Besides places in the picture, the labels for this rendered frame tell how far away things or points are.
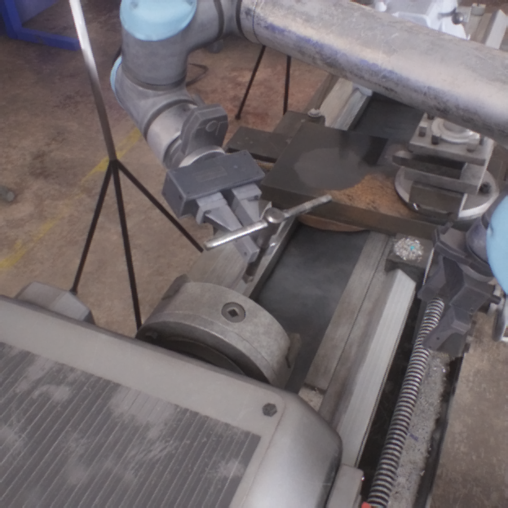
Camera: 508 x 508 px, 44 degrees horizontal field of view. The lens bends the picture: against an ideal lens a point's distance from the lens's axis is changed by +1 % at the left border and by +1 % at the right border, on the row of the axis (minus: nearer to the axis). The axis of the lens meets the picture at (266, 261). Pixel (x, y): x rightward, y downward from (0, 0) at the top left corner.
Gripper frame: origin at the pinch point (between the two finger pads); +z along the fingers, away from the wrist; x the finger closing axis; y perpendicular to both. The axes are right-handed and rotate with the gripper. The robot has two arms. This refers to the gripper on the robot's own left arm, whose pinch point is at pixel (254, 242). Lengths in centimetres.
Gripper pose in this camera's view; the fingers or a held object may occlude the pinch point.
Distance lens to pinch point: 81.9
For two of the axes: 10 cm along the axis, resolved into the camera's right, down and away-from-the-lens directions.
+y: -2.9, 5.6, 7.7
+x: -7.9, 3.1, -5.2
